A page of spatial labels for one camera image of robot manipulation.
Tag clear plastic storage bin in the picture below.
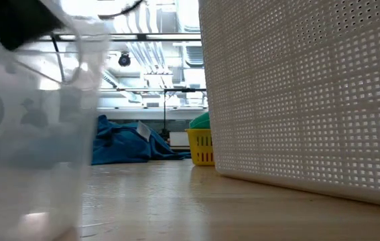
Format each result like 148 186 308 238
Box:
0 0 111 241

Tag teal bandage roll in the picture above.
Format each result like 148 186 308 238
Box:
188 111 212 130

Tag small yellow plastic basket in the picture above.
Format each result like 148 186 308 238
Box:
184 129 216 167

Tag large white perforated basket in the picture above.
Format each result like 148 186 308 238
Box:
198 0 380 210

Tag blue scrub garment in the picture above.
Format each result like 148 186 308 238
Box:
91 114 192 166

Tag white box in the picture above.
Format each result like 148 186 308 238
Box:
169 131 190 149

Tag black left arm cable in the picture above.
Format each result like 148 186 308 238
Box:
97 0 144 20

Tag black dome camera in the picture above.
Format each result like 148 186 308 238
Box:
117 52 132 68

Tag black metal frame stand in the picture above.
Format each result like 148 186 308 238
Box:
115 87 208 140

